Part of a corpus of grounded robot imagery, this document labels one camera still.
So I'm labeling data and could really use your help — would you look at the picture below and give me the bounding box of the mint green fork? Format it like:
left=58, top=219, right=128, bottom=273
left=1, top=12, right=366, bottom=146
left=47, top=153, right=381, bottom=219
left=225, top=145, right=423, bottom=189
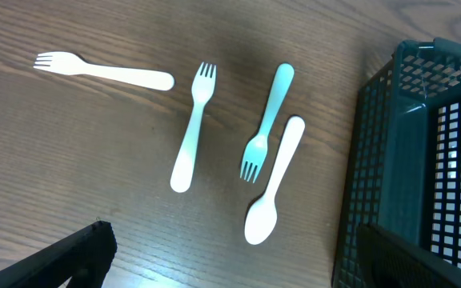
left=240, top=62, right=295, bottom=183

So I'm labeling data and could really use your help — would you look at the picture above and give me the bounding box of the cream fork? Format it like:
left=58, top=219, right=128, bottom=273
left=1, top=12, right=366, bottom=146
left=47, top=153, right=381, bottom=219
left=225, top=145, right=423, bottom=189
left=33, top=51, right=174, bottom=91

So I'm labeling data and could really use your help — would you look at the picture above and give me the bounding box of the cream short spoon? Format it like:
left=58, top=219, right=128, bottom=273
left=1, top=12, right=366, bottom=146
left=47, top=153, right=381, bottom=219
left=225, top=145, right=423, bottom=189
left=244, top=116, right=306, bottom=245

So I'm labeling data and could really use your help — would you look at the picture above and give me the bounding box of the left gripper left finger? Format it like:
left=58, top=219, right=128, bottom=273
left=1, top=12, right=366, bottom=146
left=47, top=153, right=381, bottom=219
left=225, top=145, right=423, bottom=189
left=0, top=221, right=118, bottom=288

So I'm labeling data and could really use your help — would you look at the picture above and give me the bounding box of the black plastic basket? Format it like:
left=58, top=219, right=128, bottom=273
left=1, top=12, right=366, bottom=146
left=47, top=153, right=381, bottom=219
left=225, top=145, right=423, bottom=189
left=331, top=38, right=461, bottom=287

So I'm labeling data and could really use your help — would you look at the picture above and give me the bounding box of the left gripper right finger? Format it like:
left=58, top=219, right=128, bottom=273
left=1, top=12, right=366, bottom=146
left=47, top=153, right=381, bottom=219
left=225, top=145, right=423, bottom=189
left=356, top=224, right=461, bottom=288

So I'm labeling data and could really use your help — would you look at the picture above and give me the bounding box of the white fork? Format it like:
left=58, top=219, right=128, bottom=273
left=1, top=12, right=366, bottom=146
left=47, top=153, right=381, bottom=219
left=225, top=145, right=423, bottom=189
left=170, top=62, right=217, bottom=193

